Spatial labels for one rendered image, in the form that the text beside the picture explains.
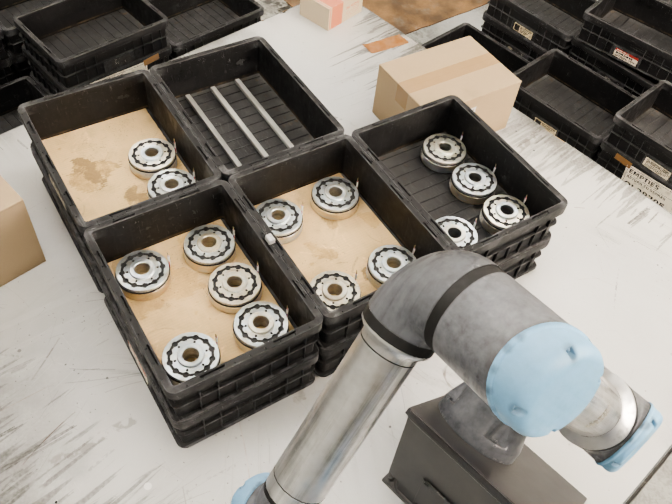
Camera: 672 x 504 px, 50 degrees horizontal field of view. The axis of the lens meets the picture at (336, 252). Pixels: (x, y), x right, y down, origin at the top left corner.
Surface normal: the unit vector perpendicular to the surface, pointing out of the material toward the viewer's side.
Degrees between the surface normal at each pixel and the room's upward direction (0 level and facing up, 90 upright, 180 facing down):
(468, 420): 30
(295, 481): 53
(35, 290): 0
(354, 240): 0
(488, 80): 0
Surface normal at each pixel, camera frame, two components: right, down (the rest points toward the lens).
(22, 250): 0.70, 0.59
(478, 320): -0.45, -0.39
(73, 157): 0.08, -0.62
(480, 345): -0.66, -0.12
